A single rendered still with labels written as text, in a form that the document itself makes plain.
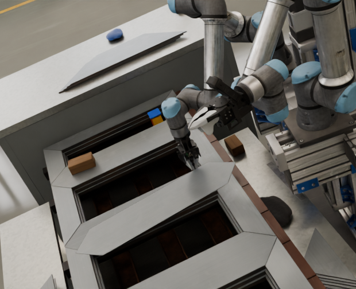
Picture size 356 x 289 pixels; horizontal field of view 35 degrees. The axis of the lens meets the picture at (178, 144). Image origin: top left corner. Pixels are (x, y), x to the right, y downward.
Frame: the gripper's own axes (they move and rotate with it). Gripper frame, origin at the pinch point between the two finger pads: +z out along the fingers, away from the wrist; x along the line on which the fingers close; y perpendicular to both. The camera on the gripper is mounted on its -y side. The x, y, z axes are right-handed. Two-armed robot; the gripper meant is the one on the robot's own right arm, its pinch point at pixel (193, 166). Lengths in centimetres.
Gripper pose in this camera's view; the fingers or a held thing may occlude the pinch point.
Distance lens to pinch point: 240.4
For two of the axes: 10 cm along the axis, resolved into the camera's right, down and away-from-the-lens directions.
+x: 9.0, -4.3, 0.8
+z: 3.1, 7.5, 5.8
